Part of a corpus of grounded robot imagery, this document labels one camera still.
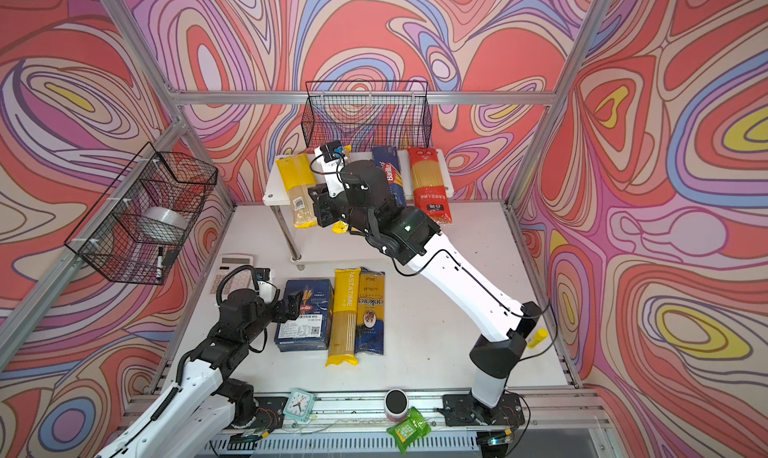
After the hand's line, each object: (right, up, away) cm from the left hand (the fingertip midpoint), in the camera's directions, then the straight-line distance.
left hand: (290, 289), depth 82 cm
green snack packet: (+33, -31, -12) cm, 47 cm away
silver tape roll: (-26, +18, -12) cm, 34 cm away
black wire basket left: (-36, +16, -8) cm, 40 cm away
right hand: (+12, +23, -21) cm, 33 cm away
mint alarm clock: (+5, -27, -9) cm, 29 cm away
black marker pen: (-29, +8, -10) cm, 32 cm away
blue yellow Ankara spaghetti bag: (+22, -10, +5) cm, 25 cm away
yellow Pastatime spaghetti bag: (+14, -12, +4) cm, 19 cm away
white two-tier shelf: (+3, +11, +18) cm, 21 cm away
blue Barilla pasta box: (+7, -11, -2) cm, 13 cm away
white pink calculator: (-21, 0, +14) cm, 25 cm away
